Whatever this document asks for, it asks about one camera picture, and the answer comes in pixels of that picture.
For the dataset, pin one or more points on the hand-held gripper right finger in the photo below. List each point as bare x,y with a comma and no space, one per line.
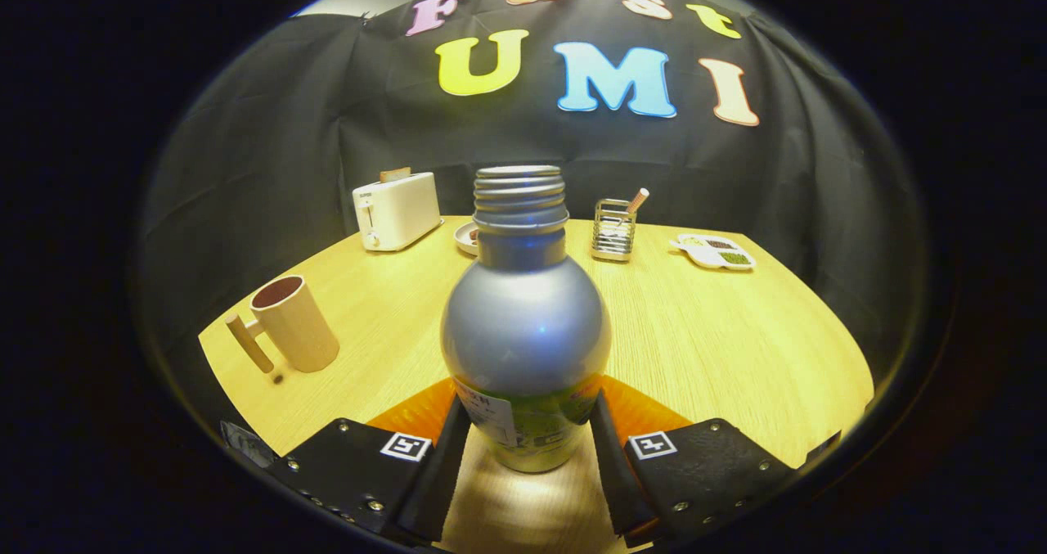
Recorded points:
613,472

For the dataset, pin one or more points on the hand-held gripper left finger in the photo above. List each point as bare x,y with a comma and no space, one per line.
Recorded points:
438,480

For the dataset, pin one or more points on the grey juice bottle green label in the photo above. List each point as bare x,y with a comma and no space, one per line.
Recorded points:
523,333

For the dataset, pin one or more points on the round wooden table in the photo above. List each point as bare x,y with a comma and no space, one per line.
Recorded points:
720,341

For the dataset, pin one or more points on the white divided dish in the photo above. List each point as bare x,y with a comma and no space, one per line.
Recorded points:
713,253

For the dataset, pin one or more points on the small white plate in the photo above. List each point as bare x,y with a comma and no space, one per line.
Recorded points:
465,239

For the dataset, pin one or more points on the white toaster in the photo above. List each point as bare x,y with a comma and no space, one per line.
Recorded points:
401,210

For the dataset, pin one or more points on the brown stick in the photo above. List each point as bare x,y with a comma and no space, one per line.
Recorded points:
638,200

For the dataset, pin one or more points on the toast slice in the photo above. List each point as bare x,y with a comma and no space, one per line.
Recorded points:
395,174

